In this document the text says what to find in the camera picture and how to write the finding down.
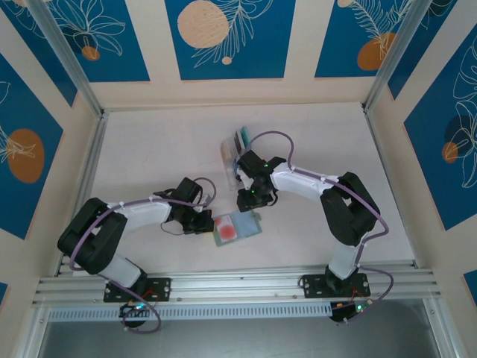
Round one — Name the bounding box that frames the clear acrylic card display stand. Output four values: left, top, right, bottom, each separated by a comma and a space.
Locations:
219, 126, 258, 193

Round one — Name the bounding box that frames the black controller board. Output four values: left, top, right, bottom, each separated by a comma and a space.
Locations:
119, 301, 151, 318
330, 299, 373, 324

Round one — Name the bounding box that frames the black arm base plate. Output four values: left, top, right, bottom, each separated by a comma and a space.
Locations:
300, 274, 370, 299
103, 277, 172, 303

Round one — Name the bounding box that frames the aluminium frame crossbeam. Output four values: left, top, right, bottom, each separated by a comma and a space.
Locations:
31, 260, 446, 307

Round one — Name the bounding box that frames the white slotted cable duct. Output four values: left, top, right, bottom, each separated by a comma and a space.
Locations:
48, 301, 332, 321

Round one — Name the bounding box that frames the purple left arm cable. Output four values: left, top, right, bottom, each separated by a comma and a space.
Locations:
69, 178, 217, 333

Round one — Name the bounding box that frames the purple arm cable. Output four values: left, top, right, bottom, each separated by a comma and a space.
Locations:
69, 178, 217, 333
245, 130, 396, 325

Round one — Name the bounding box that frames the aluminium side rail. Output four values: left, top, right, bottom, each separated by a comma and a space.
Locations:
363, 107, 419, 269
55, 111, 110, 277

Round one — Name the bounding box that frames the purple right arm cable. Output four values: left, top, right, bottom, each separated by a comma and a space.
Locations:
245, 130, 396, 325

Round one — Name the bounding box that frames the blue floral wall panel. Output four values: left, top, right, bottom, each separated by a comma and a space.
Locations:
0, 54, 65, 240
387, 0, 477, 101
165, 0, 297, 81
404, 25, 477, 232
37, 0, 151, 84
315, 0, 413, 79
0, 0, 78, 108

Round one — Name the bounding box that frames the aluminium frame post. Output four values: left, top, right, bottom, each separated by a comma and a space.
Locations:
363, 0, 440, 113
28, 0, 106, 117

